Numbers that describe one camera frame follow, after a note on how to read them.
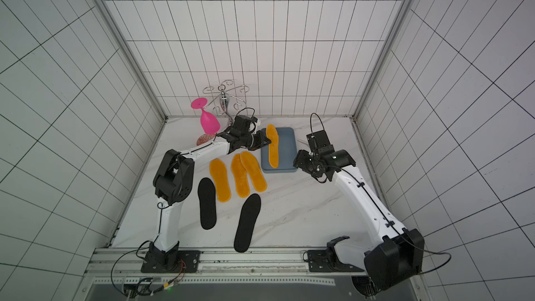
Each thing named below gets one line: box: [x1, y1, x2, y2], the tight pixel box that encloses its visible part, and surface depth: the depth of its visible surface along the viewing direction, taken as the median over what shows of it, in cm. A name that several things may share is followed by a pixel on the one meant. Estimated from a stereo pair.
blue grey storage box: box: [260, 126, 298, 174], surface depth 101 cm
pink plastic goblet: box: [190, 97, 221, 136], surface depth 96 cm
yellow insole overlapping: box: [239, 150, 268, 193], surface depth 99 cm
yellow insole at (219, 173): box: [208, 158, 232, 203], surface depth 94 cm
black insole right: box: [233, 193, 262, 253], surface depth 83 cm
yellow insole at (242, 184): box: [231, 153, 251, 199], surface depth 97 cm
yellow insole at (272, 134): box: [266, 124, 280, 169], surface depth 97 cm
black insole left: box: [197, 176, 217, 230], surface depth 85 cm
